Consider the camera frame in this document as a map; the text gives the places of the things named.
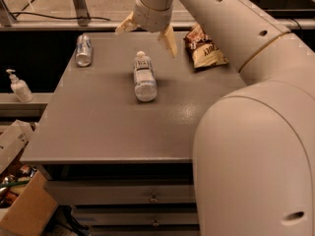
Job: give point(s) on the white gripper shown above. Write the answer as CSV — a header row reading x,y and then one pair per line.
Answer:
x,y
153,20

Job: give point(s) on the lower drawer knob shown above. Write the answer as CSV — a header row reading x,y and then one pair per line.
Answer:
x,y
155,223

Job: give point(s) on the cardboard box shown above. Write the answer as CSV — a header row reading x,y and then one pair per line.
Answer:
x,y
26,208

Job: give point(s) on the brown chip bag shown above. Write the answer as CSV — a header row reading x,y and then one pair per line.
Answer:
x,y
202,49

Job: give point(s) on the drawer knob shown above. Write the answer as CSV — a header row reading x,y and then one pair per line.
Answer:
x,y
153,199
155,223

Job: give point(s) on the clear plastic water bottle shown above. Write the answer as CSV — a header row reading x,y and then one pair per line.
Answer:
x,y
146,88

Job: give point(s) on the silver soda can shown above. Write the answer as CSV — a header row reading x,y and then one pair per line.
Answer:
x,y
84,51

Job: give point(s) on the top drawer knob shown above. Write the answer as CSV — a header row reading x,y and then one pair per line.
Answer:
x,y
153,199

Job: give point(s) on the grey drawer cabinet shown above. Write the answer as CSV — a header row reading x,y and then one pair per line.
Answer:
x,y
104,152

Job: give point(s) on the white pump dispenser bottle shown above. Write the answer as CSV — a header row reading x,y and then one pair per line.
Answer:
x,y
19,87

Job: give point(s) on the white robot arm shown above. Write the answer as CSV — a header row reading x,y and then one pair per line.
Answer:
x,y
254,149

